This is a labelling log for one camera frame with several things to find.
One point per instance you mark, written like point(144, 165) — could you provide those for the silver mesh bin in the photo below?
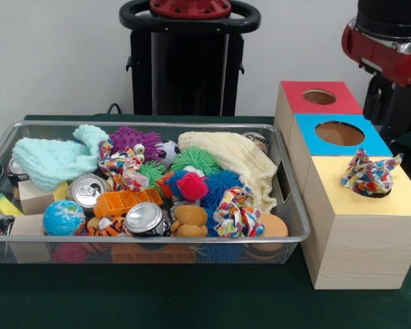
point(226, 255)

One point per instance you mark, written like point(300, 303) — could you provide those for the orange plastic crate toy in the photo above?
point(123, 202)

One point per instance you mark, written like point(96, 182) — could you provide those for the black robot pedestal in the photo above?
point(192, 68)

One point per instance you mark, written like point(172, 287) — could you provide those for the small soccer ball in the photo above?
point(169, 150)

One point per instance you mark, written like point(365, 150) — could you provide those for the cream cloth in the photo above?
point(239, 157)

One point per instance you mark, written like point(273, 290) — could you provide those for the purple spiky ball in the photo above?
point(137, 138)

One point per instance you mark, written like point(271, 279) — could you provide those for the pink spiky ball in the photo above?
point(192, 185)

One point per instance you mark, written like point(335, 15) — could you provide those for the silver drink can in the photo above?
point(144, 219)
point(85, 192)

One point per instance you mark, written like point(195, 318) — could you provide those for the mint green cloth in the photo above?
point(51, 161)

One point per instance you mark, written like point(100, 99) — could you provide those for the blue spiky ball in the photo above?
point(222, 186)

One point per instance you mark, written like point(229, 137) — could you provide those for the blue globe ball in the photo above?
point(63, 217)

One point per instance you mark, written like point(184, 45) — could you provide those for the wooden box with three holes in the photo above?
point(363, 246)

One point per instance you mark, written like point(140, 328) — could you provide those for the orange plush toy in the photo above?
point(190, 219)

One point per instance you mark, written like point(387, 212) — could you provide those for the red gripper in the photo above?
point(387, 60)

